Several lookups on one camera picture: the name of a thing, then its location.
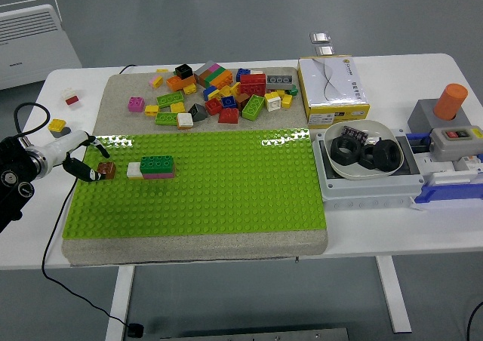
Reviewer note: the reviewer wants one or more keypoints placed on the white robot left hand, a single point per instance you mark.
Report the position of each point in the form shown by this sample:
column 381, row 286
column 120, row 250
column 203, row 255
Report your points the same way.
column 68, row 143

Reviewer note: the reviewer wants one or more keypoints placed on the brown building brick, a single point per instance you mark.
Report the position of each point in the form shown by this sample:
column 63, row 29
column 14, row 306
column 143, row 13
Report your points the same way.
column 107, row 169
column 204, row 78
column 242, row 100

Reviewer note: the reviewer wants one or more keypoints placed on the magenta building brick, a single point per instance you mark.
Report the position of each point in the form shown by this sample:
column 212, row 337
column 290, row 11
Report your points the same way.
column 136, row 104

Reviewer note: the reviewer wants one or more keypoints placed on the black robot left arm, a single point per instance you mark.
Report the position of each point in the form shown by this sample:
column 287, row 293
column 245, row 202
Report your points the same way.
column 11, row 160

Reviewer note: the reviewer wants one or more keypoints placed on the grey building brick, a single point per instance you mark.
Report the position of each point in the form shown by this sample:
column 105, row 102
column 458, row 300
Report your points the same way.
column 203, row 69
column 65, row 132

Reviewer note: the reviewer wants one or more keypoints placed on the yellow building brick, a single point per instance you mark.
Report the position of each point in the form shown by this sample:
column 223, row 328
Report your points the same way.
column 234, row 89
column 224, row 91
column 189, row 89
column 177, row 108
column 281, row 92
column 151, row 109
column 56, row 124
column 287, row 100

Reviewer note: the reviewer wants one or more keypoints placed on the red and white brick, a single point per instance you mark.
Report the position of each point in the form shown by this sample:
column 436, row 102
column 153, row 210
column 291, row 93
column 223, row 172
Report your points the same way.
column 72, row 100

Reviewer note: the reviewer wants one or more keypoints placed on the small white building brick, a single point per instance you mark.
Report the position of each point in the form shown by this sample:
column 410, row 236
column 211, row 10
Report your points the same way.
column 68, row 92

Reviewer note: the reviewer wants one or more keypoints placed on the dark green long brick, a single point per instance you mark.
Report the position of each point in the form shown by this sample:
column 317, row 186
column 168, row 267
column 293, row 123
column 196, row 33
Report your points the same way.
column 156, row 163

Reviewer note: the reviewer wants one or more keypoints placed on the pink long brick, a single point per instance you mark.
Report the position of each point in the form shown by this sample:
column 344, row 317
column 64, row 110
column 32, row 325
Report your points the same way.
column 160, row 175

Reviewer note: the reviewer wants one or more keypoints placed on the light green long brick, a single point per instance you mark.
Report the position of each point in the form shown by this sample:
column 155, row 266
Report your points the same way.
column 166, row 119
column 253, row 108
column 170, row 99

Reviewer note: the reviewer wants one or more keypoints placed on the pink and yellow brick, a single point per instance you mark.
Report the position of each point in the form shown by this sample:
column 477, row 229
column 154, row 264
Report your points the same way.
column 155, row 81

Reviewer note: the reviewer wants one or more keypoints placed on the white and orange brick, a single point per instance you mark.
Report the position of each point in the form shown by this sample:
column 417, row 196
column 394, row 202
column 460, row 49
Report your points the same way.
column 185, row 120

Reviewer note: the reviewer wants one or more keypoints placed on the orange building brick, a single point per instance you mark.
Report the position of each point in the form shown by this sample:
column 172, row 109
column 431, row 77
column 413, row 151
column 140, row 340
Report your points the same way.
column 175, row 83
column 223, row 81

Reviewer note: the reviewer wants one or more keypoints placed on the grey sloped brick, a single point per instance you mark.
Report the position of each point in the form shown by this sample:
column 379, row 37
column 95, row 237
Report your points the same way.
column 198, row 112

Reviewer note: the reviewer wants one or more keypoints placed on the black building brick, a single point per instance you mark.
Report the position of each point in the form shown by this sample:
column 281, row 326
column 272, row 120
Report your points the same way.
column 183, row 70

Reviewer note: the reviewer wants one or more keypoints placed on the blue building brick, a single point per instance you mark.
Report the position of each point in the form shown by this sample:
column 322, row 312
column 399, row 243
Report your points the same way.
column 208, row 93
column 242, row 73
column 228, row 102

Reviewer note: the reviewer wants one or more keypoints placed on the green studded baseplate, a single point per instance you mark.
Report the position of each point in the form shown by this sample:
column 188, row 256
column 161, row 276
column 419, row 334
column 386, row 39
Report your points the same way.
column 226, row 186

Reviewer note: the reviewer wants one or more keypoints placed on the green building brick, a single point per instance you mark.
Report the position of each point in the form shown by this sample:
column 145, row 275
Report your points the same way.
column 218, row 75

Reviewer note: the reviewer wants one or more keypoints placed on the flat pink brick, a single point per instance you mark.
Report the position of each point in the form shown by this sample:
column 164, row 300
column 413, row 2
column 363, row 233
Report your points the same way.
column 217, row 68

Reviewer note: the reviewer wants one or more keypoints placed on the large red building brick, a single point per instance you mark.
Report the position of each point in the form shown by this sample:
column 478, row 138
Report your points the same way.
column 253, row 85

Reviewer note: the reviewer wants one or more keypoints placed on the small beige brick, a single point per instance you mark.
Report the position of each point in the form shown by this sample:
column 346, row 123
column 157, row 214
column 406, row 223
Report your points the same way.
column 256, row 72

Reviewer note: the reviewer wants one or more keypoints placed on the white and yellow brick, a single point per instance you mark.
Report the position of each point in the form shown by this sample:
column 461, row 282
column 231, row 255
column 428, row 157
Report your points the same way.
column 272, row 101

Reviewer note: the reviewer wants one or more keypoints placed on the grey long brick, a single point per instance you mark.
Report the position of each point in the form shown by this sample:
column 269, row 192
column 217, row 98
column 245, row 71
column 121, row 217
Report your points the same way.
column 280, row 80

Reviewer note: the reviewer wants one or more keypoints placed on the small green brick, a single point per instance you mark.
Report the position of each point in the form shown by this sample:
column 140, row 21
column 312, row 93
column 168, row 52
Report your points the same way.
column 293, row 91

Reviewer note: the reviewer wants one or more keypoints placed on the white panel heater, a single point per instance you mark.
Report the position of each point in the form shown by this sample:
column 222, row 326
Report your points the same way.
column 34, row 50

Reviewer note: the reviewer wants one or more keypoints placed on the grey-brown mat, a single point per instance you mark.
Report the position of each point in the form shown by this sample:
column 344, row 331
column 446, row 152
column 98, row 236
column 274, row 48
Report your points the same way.
column 188, row 248

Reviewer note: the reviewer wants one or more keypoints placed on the white table leg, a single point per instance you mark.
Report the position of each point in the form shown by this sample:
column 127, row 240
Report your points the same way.
column 120, row 303
column 392, row 295

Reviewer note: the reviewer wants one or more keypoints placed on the black plug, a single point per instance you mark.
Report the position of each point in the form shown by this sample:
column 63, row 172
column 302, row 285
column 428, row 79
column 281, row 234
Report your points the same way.
column 135, row 330

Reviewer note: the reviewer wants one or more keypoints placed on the large black hex nut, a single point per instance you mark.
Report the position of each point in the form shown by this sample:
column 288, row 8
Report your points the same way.
column 379, row 163
column 364, row 163
column 337, row 156

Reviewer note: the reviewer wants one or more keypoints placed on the white and yellow cardboard box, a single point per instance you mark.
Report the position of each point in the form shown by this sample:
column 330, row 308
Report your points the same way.
column 332, row 88

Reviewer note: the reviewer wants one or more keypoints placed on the silver floor socket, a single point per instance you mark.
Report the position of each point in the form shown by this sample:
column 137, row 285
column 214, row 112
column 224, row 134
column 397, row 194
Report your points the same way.
column 324, row 50
column 320, row 37

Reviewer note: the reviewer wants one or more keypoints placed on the grey metal plate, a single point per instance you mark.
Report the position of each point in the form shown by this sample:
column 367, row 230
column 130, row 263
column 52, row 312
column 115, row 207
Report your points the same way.
column 264, row 335

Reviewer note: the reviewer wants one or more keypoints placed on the purple circuit board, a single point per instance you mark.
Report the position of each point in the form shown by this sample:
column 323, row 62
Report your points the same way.
column 352, row 133

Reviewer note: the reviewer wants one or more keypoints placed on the grey junction box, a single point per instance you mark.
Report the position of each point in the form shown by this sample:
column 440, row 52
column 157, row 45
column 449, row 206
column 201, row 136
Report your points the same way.
column 362, row 194

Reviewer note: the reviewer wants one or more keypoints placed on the white bowl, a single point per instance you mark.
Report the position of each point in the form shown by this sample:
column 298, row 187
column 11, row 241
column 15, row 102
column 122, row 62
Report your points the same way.
column 377, row 129

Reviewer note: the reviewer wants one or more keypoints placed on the grey block with hole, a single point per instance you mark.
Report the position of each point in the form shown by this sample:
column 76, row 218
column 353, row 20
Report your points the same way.
column 422, row 116

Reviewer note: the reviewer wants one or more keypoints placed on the blue and white breaker assembly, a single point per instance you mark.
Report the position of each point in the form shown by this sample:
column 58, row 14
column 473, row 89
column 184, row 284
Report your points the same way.
column 434, row 195

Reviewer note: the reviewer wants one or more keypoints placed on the orange cylinder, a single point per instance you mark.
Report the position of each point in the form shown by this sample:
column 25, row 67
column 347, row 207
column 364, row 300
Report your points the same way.
column 449, row 101

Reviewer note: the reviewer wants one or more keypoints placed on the grey push-button switch box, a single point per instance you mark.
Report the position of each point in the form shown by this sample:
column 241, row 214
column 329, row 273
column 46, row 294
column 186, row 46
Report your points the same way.
column 449, row 148

